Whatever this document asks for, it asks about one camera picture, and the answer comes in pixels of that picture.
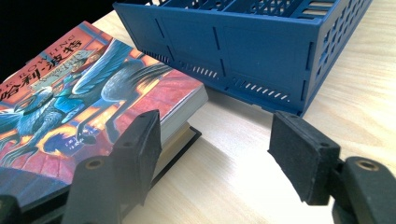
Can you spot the yellow cover book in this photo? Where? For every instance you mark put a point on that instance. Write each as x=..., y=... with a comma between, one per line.
x=176, y=140

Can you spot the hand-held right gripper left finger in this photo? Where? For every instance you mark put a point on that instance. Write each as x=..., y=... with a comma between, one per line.
x=140, y=155

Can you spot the illustrated red and blue book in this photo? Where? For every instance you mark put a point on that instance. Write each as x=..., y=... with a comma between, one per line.
x=77, y=93

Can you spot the black cover book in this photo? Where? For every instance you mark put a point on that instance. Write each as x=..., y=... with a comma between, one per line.
x=191, y=137

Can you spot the blue plastic file rack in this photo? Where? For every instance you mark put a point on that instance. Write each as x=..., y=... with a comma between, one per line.
x=249, y=46

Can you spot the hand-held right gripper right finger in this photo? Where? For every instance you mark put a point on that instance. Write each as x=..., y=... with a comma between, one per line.
x=302, y=158

